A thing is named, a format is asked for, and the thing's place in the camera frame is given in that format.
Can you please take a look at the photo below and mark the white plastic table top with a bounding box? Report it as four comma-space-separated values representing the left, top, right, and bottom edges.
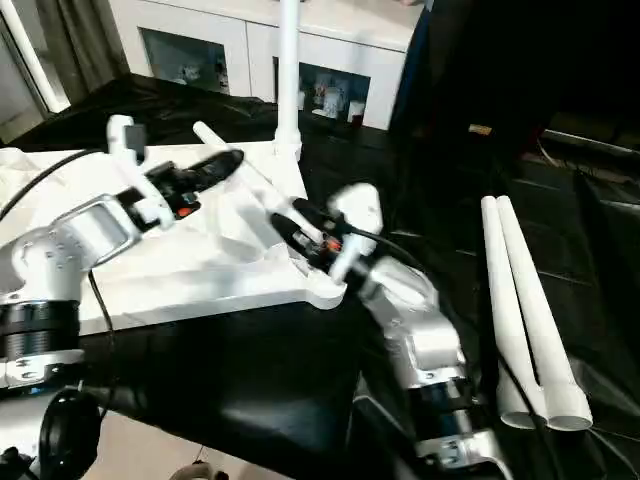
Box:
0, 144, 348, 339

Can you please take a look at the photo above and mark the black case with yellow label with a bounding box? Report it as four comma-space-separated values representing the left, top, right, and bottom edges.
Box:
392, 0, 640, 151

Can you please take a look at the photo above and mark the long black bar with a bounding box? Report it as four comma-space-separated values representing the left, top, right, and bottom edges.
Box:
542, 128, 640, 165

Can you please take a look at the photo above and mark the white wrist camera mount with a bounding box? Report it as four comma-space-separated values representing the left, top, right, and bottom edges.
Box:
104, 114, 175, 229
324, 182, 385, 289

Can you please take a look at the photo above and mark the grey curtain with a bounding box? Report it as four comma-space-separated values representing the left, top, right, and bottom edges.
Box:
35, 0, 133, 109

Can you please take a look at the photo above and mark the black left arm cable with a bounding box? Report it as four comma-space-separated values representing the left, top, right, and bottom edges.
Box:
0, 148, 117, 401

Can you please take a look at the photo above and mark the black mat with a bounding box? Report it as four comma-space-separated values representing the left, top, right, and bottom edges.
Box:
0, 72, 640, 480

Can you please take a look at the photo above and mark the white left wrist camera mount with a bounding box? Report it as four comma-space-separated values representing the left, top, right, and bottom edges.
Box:
104, 114, 175, 229

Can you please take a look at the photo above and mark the white cabinet with glass doors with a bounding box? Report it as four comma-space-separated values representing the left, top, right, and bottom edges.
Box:
105, 0, 419, 133

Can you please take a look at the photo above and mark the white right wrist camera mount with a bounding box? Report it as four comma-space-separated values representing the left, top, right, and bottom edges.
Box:
324, 182, 385, 289

